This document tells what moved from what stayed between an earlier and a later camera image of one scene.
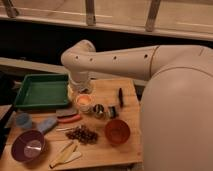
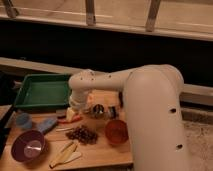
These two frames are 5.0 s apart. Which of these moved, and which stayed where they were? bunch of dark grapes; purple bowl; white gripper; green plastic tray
Moved: white gripper
Stayed: green plastic tray; purple bowl; bunch of dark grapes
